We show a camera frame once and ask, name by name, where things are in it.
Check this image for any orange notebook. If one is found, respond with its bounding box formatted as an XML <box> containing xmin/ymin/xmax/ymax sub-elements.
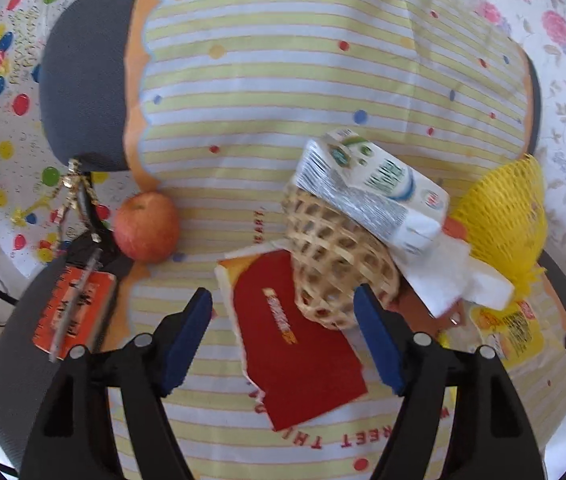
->
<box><xmin>32</xmin><ymin>266</ymin><xmax>117</xmax><ymax>362</ymax></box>

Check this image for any yellow foam fruit net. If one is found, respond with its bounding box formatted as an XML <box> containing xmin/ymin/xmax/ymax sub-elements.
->
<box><xmin>449</xmin><ymin>153</ymin><xmax>550</xmax><ymax>295</ymax></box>

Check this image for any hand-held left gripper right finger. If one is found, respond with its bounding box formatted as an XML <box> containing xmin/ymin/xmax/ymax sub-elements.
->
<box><xmin>353</xmin><ymin>284</ymin><xmax>548</xmax><ymax>480</ymax></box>

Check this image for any white paper tissue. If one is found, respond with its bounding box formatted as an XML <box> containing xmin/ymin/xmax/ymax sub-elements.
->
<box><xmin>395</xmin><ymin>237</ymin><xmax>471</xmax><ymax>317</ymax></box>

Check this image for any gold chain charm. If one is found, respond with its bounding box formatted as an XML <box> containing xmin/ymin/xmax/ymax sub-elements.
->
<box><xmin>10</xmin><ymin>159</ymin><xmax>101</xmax><ymax>243</ymax></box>

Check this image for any yellow snack packet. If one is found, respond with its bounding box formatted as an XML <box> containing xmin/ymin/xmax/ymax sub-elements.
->
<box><xmin>470</xmin><ymin>299</ymin><xmax>546</xmax><ymax>367</ymax></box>

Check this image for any white dotted sheet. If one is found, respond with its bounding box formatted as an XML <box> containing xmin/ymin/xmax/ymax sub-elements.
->
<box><xmin>0</xmin><ymin>0</ymin><xmax>164</xmax><ymax>281</ymax></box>

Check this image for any red apple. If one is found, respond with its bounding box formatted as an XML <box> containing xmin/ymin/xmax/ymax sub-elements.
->
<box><xmin>114</xmin><ymin>191</ymin><xmax>181</xmax><ymax>263</ymax></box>

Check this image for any woven wicker basket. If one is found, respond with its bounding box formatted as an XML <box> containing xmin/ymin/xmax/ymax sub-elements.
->
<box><xmin>281</xmin><ymin>185</ymin><xmax>401</xmax><ymax>331</ymax></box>

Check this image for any yellow striped cloth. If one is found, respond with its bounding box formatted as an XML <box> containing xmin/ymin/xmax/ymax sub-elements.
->
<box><xmin>98</xmin><ymin>0</ymin><xmax>566</xmax><ymax>480</ymax></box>

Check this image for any red paper packet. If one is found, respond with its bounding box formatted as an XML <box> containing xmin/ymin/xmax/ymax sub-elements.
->
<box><xmin>215</xmin><ymin>249</ymin><xmax>369</xmax><ymax>432</ymax></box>

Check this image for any white floral cloth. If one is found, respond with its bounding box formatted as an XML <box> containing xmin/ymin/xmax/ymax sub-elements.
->
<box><xmin>393</xmin><ymin>0</ymin><xmax>566</xmax><ymax>286</ymax></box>

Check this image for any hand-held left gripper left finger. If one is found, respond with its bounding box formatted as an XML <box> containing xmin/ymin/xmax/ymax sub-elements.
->
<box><xmin>20</xmin><ymin>287</ymin><xmax>214</xmax><ymax>480</ymax></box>

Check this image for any white green milk carton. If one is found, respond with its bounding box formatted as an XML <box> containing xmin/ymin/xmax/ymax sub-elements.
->
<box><xmin>293</xmin><ymin>128</ymin><xmax>451</xmax><ymax>255</ymax></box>

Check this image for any dark grey round pad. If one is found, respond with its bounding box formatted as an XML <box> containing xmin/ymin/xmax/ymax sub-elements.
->
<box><xmin>0</xmin><ymin>7</ymin><xmax>566</xmax><ymax>471</ymax></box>

